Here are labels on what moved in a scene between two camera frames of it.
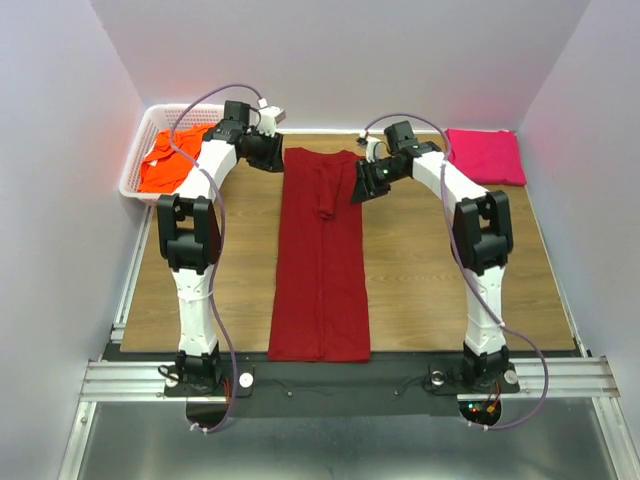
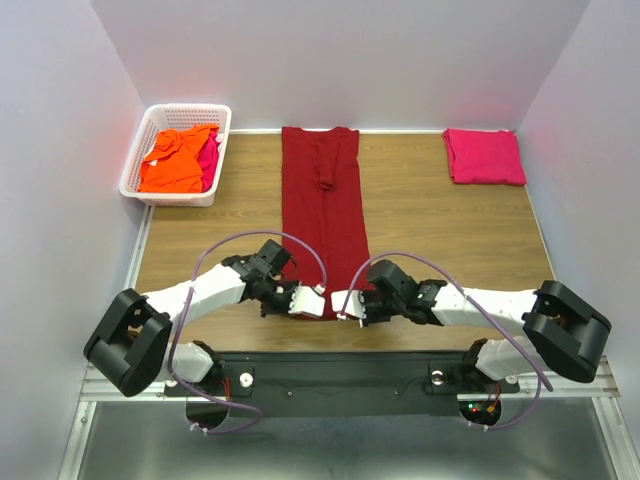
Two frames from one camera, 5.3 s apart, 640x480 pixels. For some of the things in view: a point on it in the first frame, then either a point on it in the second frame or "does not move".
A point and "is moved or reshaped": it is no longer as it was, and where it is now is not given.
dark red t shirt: x=318 y=307 is moved or reshaped
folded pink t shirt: x=491 y=156 does not move
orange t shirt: x=172 y=154 does not move
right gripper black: x=365 y=185 to x=370 y=316
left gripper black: x=273 y=160 to x=283 y=308
